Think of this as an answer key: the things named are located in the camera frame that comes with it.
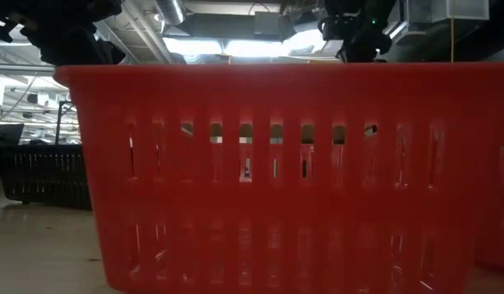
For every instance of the large red plastic basket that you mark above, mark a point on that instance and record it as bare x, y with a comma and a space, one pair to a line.
276, 204
496, 204

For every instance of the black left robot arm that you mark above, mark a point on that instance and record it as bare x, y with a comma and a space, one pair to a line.
51, 8

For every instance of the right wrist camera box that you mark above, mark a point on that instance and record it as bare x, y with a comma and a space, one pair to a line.
331, 28

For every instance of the black metal shelf leg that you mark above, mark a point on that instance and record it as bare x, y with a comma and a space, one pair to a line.
58, 122

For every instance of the black plastic basket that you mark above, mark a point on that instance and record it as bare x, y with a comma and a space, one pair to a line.
47, 175

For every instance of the black monitor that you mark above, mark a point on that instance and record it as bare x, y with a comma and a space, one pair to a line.
6, 134

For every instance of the round silver air duct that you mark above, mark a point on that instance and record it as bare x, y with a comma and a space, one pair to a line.
170, 10

